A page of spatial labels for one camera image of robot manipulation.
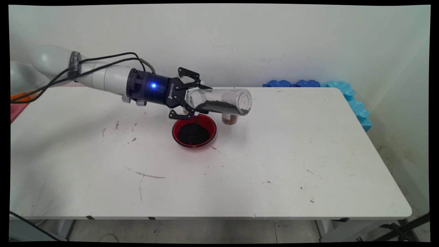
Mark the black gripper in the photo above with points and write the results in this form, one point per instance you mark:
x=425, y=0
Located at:
x=161, y=91

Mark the black seeds pile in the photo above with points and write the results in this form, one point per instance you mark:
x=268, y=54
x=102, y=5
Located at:
x=192, y=133
x=219, y=107

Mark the clear plastic jar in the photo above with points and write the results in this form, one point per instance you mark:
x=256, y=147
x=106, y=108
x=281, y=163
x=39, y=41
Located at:
x=223, y=96

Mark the red bowl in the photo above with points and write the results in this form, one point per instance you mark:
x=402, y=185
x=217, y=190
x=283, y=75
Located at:
x=211, y=125

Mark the white-lidded brown spice jar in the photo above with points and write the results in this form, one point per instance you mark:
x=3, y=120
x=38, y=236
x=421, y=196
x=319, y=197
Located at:
x=229, y=120

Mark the light blue foam mat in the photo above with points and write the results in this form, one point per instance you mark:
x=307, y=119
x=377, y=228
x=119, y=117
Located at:
x=356, y=106

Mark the white table leg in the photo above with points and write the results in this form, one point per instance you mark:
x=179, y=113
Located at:
x=63, y=228

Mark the black tripod leg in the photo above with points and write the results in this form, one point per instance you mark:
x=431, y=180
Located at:
x=416, y=220

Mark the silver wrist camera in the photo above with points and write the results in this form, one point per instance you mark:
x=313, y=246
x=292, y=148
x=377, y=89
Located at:
x=140, y=102

